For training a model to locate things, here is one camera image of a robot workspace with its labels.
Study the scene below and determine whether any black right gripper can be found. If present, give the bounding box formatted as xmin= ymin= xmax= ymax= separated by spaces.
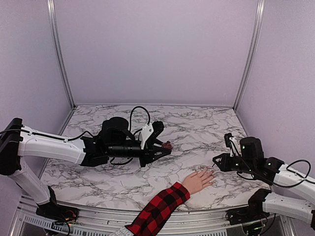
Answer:
xmin=213 ymin=153 xmax=255 ymax=175

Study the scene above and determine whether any red glitter nail polish bottle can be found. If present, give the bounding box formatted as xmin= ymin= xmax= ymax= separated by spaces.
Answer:
xmin=161 ymin=141 xmax=172 ymax=150

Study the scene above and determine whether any red black plaid sleeve forearm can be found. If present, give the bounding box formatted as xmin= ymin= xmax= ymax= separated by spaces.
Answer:
xmin=125 ymin=182 xmax=190 ymax=236

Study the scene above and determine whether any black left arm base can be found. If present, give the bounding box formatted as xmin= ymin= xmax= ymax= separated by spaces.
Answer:
xmin=36 ymin=186 xmax=79 ymax=223

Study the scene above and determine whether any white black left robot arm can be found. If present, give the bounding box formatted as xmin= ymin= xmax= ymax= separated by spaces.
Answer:
xmin=0 ymin=117 xmax=172 ymax=219

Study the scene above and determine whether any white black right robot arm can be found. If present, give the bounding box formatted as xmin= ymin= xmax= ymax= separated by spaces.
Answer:
xmin=212 ymin=133 xmax=315 ymax=228

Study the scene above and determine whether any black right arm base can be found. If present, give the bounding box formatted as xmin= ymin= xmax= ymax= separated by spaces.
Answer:
xmin=225 ymin=188 xmax=272 ymax=225

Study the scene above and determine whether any person's bare hand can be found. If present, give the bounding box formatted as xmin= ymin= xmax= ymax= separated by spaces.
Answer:
xmin=182 ymin=169 xmax=215 ymax=195

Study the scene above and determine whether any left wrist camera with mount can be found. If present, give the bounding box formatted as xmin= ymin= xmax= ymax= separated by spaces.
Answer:
xmin=140 ymin=121 xmax=164 ymax=150

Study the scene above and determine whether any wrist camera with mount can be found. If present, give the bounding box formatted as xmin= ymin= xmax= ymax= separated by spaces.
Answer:
xmin=224 ymin=133 xmax=240 ymax=157
xmin=140 ymin=121 xmax=164 ymax=150

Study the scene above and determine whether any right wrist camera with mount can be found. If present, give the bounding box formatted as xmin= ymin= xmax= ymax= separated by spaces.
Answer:
xmin=224 ymin=133 xmax=240 ymax=157

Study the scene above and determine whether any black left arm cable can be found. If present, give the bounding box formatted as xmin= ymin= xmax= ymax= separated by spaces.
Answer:
xmin=109 ymin=106 xmax=151 ymax=165

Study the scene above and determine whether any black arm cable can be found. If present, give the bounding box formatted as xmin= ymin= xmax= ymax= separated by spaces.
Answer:
xmin=236 ymin=157 xmax=312 ymax=189
xmin=109 ymin=106 xmax=151 ymax=165

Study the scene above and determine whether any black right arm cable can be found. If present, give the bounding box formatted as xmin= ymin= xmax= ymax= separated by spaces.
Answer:
xmin=236 ymin=157 xmax=312 ymax=189

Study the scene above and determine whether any aluminium right rear frame post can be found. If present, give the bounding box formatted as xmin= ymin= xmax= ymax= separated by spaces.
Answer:
xmin=233 ymin=0 xmax=266 ymax=113

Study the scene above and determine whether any aluminium frame post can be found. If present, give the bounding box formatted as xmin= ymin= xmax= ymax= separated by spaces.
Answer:
xmin=233 ymin=0 xmax=266 ymax=113
xmin=47 ymin=0 xmax=76 ymax=110

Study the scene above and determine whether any aluminium left rear frame post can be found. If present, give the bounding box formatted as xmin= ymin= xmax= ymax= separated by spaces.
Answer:
xmin=47 ymin=0 xmax=76 ymax=110

